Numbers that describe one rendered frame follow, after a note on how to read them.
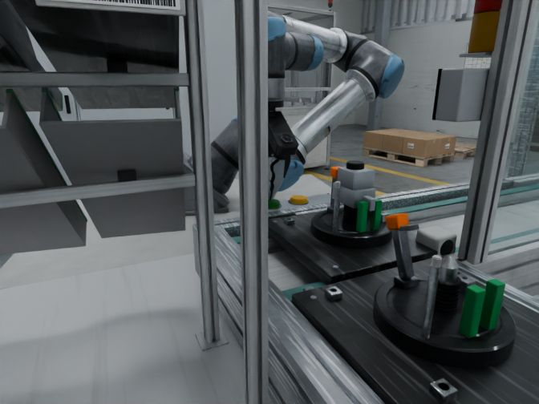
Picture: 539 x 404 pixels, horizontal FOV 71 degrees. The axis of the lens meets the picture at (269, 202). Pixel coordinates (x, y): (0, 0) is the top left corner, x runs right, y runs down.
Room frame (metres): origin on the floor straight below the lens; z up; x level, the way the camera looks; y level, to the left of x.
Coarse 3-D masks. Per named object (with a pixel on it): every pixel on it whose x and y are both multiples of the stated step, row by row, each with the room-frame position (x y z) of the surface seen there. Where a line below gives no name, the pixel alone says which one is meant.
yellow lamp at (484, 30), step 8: (480, 16) 0.55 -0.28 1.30; (488, 16) 0.54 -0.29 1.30; (496, 16) 0.53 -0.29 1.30; (472, 24) 0.56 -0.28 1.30; (480, 24) 0.54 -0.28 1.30; (488, 24) 0.54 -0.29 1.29; (496, 24) 0.53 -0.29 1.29; (472, 32) 0.56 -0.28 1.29; (480, 32) 0.54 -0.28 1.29; (488, 32) 0.54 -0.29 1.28; (496, 32) 0.53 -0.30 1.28; (472, 40) 0.55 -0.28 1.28; (480, 40) 0.54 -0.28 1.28; (488, 40) 0.54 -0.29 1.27; (472, 48) 0.55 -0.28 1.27; (480, 48) 0.54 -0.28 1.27; (488, 48) 0.53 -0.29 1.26
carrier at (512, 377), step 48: (384, 288) 0.39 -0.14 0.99; (432, 288) 0.30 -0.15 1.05; (480, 288) 0.31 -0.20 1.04; (336, 336) 0.33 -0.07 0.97; (384, 336) 0.33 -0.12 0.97; (432, 336) 0.30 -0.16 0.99; (480, 336) 0.31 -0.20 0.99; (528, 336) 0.33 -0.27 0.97; (384, 384) 0.26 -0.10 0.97; (480, 384) 0.26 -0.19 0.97; (528, 384) 0.26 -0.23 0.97
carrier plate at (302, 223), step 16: (272, 224) 0.65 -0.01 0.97; (304, 224) 0.65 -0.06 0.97; (288, 240) 0.57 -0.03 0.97; (304, 240) 0.57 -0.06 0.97; (320, 240) 0.57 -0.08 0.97; (304, 256) 0.52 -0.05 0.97; (320, 256) 0.52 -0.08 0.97; (336, 256) 0.52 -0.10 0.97; (352, 256) 0.52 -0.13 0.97; (368, 256) 0.52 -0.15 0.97; (384, 256) 0.52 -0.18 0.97; (416, 256) 0.52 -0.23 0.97; (320, 272) 0.48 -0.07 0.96; (336, 272) 0.47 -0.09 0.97; (352, 272) 0.47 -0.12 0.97; (368, 272) 0.48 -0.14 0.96
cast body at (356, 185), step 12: (348, 168) 0.61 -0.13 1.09; (360, 168) 0.60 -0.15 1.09; (348, 180) 0.59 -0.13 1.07; (360, 180) 0.59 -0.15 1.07; (372, 180) 0.60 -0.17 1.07; (348, 192) 0.59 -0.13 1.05; (360, 192) 0.58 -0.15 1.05; (372, 192) 0.59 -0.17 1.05; (348, 204) 0.59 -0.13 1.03; (372, 204) 0.57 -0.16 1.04
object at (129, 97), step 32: (32, 0) 0.33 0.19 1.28; (32, 32) 0.37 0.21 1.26; (64, 32) 0.37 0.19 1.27; (96, 32) 0.38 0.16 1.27; (128, 32) 0.38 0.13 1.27; (160, 32) 0.39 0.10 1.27; (64, 64) 0.42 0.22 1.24; (96, 64) 0.43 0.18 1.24; (128, 64) 0.43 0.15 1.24; (160, 64) 0.44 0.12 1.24; (96, 96) 0.50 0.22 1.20; (128, 96) 0.51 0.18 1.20; (160, 96) 0.52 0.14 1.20
